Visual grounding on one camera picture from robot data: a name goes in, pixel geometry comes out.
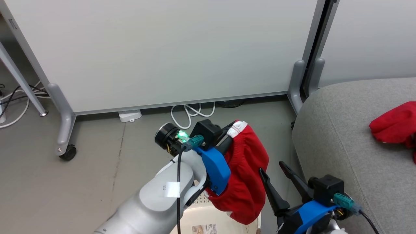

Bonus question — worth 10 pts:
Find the wide white partition panel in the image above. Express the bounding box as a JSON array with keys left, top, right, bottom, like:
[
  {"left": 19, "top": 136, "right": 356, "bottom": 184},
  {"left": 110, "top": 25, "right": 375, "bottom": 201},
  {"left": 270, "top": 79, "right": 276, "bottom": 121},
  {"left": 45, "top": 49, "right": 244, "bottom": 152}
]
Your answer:
[{"left": 0, "top": 0, "right": 326, "bottom": 116}]

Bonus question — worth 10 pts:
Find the grey metal table leg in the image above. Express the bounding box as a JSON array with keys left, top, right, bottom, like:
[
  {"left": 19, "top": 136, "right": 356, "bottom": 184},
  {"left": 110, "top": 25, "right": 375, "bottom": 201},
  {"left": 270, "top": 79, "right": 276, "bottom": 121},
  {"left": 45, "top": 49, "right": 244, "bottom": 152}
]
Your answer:
[{"left": 0, "top": 42, "right": 49, "bottom": 117}]

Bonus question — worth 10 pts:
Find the left arm cable teal plug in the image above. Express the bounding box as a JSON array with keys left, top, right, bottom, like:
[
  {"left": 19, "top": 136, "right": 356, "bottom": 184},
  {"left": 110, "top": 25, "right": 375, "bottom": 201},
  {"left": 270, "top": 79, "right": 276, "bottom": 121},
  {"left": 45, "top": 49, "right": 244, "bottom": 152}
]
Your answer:
[{"left": 176, "top": 135, "right": 205, "bottom": 234}]

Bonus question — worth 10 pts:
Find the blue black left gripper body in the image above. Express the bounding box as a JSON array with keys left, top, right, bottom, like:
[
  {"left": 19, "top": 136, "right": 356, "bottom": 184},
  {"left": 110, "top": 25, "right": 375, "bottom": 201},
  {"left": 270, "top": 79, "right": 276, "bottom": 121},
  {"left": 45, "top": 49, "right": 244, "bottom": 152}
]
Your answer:
[{"left": 194, "top": 146, "right": 231, "bottom": 196}]

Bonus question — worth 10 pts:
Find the black caster wheel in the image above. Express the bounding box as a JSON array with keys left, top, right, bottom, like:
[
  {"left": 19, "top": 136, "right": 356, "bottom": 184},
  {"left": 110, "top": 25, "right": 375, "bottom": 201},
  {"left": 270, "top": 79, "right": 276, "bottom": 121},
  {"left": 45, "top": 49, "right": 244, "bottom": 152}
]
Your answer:
[{"left": 59, "top": 144, "right": 77, "bottom": 162}]

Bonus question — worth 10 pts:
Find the red garment striped white trim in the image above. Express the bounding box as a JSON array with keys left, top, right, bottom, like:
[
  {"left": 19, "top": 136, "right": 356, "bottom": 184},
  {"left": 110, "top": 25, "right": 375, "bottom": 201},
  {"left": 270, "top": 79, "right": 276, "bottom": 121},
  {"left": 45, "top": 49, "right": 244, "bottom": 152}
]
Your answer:
[{"left": 205, "top": 120, "right": 270, "bottom": 226}]

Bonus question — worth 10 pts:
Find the arm cable teal plug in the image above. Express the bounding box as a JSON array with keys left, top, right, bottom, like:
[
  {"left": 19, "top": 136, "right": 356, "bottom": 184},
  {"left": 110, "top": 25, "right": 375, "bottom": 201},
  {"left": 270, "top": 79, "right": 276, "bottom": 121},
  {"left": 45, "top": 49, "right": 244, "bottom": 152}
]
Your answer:
[
  {"left": 176, "top": 135, "right": 205, "bottom": 234},
  {"left": 333, "top": 192, "right": 380, "bottom": 234}
]

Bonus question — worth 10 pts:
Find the cream plastic laundry basket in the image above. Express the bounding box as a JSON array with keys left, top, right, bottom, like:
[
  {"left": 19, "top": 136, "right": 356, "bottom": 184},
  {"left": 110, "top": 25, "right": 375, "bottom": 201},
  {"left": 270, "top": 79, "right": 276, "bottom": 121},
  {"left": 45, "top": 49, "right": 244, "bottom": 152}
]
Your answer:
[{"left": 169, "top": 190, "right": 262, "bottom": 234}]

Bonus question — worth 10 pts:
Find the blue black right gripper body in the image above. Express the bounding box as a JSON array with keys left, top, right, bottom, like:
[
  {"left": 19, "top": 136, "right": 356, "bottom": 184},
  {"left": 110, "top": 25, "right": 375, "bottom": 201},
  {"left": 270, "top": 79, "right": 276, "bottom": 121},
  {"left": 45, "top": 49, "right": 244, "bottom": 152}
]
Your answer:
[{"left": 276, "top": 200, "right": 339, "bottom": 234}]

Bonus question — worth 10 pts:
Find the black cable under partition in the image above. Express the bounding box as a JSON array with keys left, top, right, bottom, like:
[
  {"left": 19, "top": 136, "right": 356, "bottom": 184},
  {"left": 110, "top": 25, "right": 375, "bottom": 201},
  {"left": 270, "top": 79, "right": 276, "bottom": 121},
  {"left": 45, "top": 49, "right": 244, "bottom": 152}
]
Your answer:
[{"left": 216, "top": 99, "right": 246, "bottom": 109}]

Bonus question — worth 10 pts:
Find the grey partition foot with caster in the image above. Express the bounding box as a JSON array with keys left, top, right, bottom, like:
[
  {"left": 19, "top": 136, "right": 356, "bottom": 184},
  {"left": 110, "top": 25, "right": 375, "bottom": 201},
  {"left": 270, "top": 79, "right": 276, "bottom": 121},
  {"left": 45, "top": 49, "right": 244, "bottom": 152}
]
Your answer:
[{"left": 46, "top": 83, "right": 77, "bottom": 157}]

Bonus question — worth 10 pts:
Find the long white floor cable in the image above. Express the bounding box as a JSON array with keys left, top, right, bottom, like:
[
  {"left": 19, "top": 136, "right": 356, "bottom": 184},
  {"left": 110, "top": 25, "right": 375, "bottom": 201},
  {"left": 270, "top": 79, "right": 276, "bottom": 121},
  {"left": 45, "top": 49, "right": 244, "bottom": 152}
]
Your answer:
[{"left": 0, "top": 81, "right": 51, "bottom": 129}]

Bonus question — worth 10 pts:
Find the white power strip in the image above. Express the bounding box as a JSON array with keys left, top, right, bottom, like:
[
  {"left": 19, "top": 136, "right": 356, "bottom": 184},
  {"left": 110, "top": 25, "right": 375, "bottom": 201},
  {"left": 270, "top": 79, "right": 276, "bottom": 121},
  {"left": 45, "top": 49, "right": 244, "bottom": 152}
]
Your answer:
[{"left": 118, "top": 109, "right": 143, "bottom": 123}]

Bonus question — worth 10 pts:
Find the right arm cable teal plug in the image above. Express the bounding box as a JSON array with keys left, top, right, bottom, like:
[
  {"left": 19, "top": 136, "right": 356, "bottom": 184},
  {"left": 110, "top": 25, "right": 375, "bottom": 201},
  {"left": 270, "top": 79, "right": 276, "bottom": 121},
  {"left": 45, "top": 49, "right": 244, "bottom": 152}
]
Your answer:
[{"left": 333, "top": 192, "right": 380, "bottom": 234}]

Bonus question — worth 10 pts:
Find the thin black floor cable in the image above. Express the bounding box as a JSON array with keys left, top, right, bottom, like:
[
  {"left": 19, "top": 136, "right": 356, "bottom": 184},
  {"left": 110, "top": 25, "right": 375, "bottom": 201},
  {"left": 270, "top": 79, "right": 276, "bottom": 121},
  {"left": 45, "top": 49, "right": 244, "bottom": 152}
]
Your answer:
[{"left": 0, "top": 84, "right": 50, "bottom": 119}]

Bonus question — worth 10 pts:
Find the looped white cable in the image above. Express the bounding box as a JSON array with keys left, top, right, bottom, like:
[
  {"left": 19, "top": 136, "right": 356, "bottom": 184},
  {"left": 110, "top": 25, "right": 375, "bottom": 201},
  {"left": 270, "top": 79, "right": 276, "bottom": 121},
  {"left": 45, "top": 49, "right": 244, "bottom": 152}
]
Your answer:
[{"left": 170, "top": 101, "right": 216, "bottom": 130}]

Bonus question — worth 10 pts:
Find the grey fabric sofa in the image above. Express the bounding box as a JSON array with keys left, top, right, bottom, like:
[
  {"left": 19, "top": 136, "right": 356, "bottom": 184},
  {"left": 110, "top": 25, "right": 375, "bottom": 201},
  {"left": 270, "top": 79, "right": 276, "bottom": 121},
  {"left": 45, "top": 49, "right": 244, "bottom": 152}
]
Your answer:
[{"left": 292, "top": 77, "right": 416, "bottom": 234}]

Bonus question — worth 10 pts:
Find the plain red garment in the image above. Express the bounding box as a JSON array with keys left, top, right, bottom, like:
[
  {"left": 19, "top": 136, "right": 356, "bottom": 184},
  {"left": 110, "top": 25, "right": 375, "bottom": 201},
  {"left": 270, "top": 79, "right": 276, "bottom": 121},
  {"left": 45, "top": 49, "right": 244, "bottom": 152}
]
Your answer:
[{"left": 369, "top": 101, "right": 416, "bottom": 163}]

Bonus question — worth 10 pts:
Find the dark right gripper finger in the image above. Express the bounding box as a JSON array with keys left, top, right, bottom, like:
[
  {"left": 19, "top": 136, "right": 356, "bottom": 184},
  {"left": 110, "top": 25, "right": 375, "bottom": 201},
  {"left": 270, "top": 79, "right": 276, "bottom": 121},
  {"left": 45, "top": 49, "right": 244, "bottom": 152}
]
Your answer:
[
  {"left": 259, "top": 168, "right": 291, "bottom": 217},
  {"left": 279, "top": 161, "right": 314, "bottom": 204}
]

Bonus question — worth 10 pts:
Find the narrow white partition panel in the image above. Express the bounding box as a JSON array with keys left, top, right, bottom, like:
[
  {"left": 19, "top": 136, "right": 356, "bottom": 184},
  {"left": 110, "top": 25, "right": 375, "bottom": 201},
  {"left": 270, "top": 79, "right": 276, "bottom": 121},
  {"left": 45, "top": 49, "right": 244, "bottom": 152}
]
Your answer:
[{"left": 317, "top": 0, "right": 416, "bottom": 88}]

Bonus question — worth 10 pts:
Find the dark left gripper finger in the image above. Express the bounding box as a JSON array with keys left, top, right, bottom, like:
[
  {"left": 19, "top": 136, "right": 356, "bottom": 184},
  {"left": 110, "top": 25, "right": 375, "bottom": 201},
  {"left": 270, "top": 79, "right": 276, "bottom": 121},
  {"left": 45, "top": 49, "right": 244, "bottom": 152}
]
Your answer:
[
  {"left": 215, "top": 138, "right": 233, "bottom": 155},
  {"left": 222, "top": 121, "right": 239, "bottom": 134}
]

